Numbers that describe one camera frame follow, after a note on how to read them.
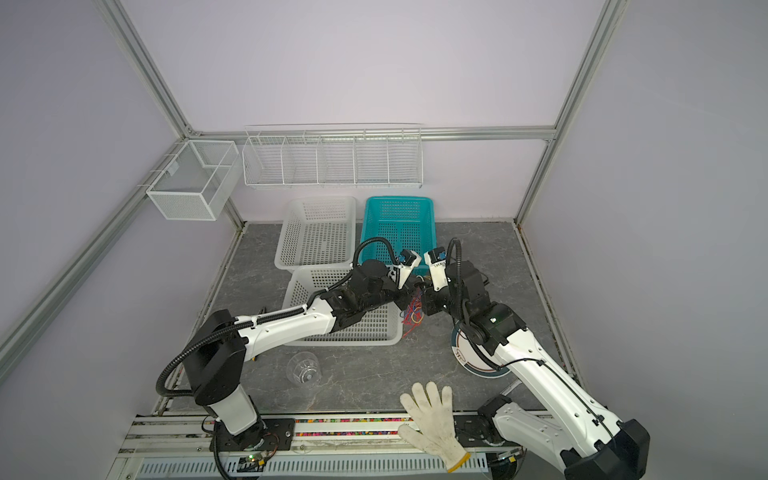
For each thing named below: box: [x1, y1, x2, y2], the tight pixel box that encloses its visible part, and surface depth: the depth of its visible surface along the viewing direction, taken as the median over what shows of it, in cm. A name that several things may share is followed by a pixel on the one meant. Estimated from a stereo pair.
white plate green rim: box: [451, 325, 511, 378], surface depth 85 cm
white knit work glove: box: [398, 382, 470, 473], surface depth 76 cm
